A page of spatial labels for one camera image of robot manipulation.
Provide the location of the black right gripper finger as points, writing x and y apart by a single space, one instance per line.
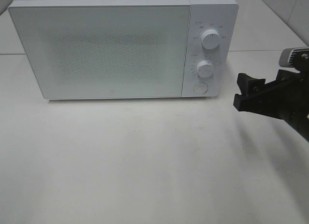
249 85

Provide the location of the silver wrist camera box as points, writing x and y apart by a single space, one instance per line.
297 58

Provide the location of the white upper power knob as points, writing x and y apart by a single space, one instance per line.
210 38

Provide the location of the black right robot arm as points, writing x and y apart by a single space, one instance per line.
303 130

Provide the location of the white microwave oven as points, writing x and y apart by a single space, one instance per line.
219 14

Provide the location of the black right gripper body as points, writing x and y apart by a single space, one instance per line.
286 98

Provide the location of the round door release button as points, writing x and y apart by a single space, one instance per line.
200 88

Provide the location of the white adjoining table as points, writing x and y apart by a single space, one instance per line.
258 28

